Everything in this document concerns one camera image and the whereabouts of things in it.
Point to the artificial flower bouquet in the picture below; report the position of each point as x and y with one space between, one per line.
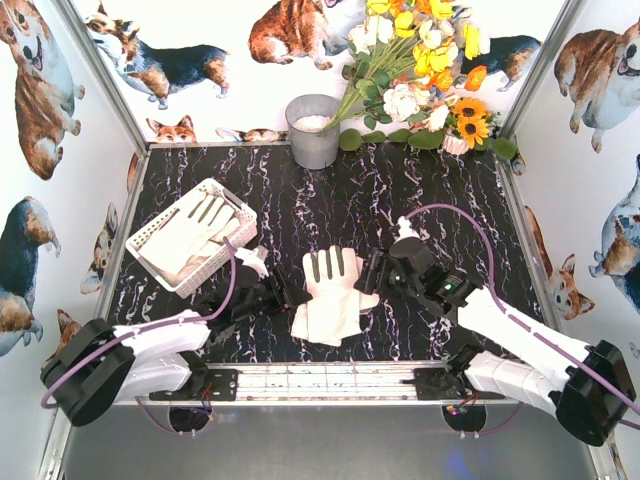
404 60

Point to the white perforated storage basket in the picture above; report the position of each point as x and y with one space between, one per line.
200 267

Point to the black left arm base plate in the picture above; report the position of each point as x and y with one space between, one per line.
216 384

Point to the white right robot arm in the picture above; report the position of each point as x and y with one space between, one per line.
586 388

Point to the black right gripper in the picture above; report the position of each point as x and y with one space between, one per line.
376 270

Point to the white glove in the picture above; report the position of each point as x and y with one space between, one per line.
185 234
330 273

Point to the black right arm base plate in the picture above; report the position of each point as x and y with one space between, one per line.
448 382

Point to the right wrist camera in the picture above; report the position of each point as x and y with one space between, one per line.
405 229

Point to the aluminium front rail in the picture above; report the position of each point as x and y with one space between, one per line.
319 384

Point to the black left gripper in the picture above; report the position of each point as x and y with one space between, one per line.
282 291

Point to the sunflower pot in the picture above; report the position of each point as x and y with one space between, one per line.
469 125

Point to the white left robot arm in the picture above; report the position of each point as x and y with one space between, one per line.
103 364

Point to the grey metal bucket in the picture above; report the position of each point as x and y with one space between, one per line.
313 134

